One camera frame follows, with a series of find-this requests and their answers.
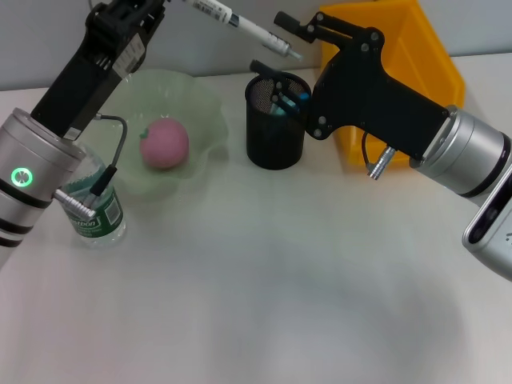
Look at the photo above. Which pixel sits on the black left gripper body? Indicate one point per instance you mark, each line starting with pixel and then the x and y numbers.
pixel 84 84

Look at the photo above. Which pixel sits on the pink toy peach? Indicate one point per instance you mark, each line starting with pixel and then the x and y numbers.
pixel 164 144

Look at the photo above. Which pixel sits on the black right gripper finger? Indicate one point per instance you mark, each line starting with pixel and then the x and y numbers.
pixel 288 90
pixel 320 26

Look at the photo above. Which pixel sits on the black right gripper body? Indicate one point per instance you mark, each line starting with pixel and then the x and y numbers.
pixel 360 100

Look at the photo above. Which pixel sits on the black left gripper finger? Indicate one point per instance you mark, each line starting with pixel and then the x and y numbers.
pixel 110 12
pixel 146 12

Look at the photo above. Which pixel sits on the blue scissors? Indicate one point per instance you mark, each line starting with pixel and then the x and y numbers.
pixel 302 97

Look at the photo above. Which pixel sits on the black mesh pen holder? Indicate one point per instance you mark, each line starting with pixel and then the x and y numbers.
pixel 272 148

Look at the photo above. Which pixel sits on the green wavy glass fruit plate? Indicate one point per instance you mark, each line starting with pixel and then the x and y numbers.
pixel 180 100

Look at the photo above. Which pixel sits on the yellow plastic bin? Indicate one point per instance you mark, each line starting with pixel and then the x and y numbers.
pixel 424 48

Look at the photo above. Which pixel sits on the silver ballpoint pen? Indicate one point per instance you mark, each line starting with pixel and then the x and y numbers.
pixel 248 26

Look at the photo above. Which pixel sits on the clear green-label water bottle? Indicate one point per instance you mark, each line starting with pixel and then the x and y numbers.
pixel 100 224

